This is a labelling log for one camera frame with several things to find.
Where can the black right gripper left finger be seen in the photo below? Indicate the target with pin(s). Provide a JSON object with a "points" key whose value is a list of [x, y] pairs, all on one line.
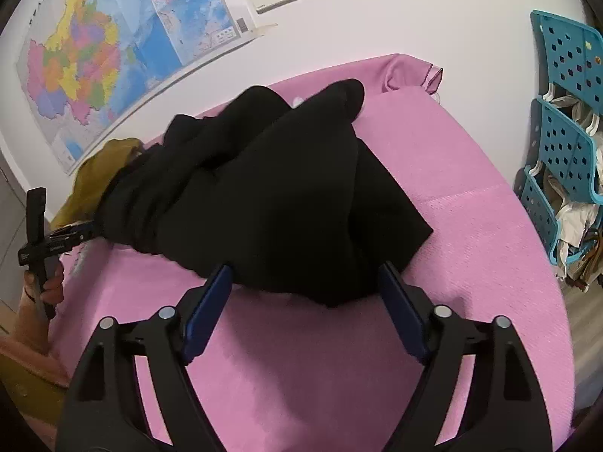
{"points": [[104, 410]]}

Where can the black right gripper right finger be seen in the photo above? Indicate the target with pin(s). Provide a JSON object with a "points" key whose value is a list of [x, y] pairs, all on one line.
{"points": [[478, 390]]}

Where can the black garment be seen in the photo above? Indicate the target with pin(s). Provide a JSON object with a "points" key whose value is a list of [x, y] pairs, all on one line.
{"points": [[288, 197]]}

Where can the left hand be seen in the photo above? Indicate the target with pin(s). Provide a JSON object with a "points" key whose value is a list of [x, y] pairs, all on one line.
{"points": [[53, 289]]}

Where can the mustard yellow folded garment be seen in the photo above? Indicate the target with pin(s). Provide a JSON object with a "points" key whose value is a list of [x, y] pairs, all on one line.
{"points": [[92, 178]]}

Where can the teal perforated storage rack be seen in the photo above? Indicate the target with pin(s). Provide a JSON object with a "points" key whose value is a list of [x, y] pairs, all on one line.
{"points": [[570, 114]]}

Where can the colourful wall map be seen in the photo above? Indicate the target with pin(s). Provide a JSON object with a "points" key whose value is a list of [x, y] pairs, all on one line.
{"points": [[85, 65]]}

